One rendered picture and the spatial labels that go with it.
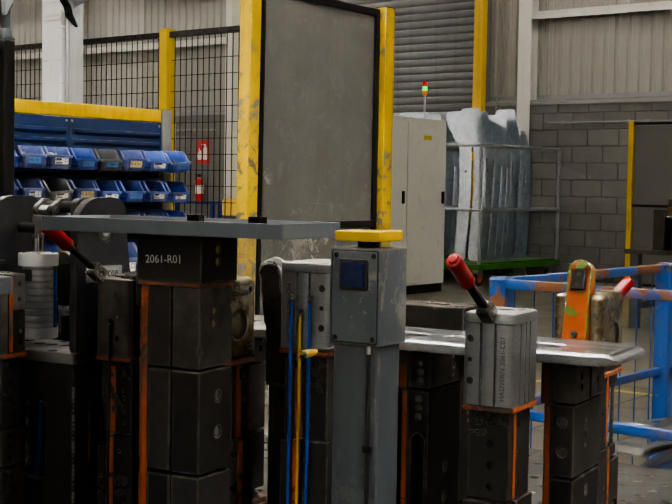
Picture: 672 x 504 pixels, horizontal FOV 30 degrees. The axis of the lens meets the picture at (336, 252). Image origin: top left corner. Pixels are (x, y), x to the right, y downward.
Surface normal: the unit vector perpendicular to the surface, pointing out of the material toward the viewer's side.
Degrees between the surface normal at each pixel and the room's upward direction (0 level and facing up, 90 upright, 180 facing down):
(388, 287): 90
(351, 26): 89
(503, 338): 90
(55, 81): 90
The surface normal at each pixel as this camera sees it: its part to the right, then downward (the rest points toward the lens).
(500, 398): -0.49, 0.04
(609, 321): 0.87, 0.04
